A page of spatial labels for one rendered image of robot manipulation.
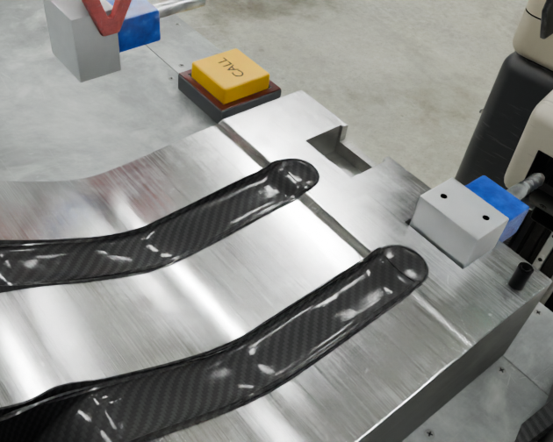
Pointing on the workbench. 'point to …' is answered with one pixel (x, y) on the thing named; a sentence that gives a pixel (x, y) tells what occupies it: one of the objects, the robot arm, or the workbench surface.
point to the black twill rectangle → (546, 417)
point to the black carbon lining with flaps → (73, 400)
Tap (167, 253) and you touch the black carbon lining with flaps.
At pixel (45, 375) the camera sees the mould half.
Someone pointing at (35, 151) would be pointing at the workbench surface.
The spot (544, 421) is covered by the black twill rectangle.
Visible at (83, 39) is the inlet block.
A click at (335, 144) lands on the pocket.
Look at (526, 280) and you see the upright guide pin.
